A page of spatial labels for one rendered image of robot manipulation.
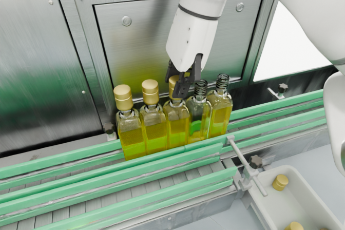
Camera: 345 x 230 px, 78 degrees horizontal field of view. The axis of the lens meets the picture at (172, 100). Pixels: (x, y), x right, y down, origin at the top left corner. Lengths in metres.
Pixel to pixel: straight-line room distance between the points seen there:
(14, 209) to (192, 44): 0.51
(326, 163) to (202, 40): 0.73
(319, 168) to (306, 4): 0.64
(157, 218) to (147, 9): 0.49
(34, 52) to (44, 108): 0.17
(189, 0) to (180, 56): 0.09
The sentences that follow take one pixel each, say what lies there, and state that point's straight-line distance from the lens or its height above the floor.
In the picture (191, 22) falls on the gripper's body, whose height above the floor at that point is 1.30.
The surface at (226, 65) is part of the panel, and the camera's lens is 0.67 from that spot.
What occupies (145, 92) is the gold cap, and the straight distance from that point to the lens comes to 0.44.
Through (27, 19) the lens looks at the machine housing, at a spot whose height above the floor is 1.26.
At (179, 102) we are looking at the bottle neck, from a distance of 0.48.
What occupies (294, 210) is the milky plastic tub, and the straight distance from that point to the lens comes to 0.79.
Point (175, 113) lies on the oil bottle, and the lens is 0.48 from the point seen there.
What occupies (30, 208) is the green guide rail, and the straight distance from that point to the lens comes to 0.63.
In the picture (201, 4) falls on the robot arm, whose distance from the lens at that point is 0.36.
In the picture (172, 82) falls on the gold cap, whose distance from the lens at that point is 0.44.
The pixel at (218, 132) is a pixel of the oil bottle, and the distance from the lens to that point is 0.60.
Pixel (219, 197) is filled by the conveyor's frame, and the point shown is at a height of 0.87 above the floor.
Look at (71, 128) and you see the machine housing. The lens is 0.73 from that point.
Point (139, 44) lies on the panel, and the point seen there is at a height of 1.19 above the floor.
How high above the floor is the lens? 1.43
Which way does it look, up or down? 42 degrees down
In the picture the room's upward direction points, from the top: straight up
